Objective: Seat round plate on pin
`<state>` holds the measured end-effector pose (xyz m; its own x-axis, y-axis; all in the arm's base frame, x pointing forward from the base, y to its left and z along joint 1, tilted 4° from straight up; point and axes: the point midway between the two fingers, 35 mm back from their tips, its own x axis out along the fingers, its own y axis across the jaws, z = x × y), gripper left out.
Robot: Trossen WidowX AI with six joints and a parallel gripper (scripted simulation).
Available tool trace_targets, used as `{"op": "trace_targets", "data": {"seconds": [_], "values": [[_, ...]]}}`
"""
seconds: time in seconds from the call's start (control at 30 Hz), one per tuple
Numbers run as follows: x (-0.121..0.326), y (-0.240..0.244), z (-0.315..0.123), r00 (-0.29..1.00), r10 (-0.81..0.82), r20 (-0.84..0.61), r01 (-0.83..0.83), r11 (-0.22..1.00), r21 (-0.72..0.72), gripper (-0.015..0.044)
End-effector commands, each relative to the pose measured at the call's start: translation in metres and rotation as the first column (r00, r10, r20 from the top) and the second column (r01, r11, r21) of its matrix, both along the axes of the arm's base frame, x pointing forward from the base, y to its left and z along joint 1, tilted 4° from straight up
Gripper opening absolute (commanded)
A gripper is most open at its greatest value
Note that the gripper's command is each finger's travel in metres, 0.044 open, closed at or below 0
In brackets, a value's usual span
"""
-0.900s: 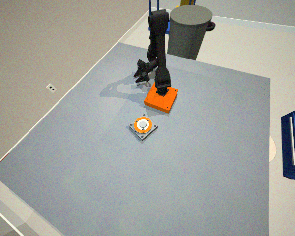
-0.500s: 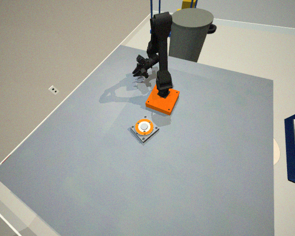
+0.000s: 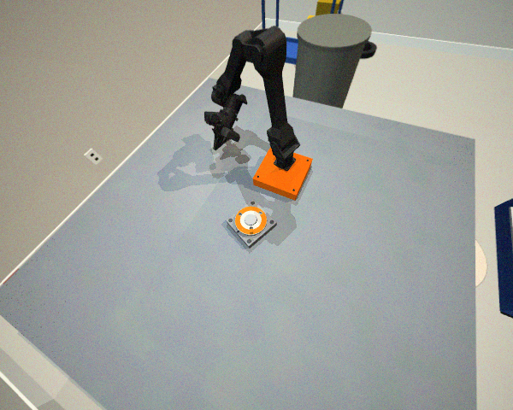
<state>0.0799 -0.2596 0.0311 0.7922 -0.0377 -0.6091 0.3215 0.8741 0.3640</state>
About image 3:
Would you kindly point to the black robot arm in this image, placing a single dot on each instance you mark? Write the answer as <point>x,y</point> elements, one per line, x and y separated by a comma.
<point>266,49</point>

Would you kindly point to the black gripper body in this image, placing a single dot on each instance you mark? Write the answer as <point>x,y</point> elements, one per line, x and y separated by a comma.
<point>227,129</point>

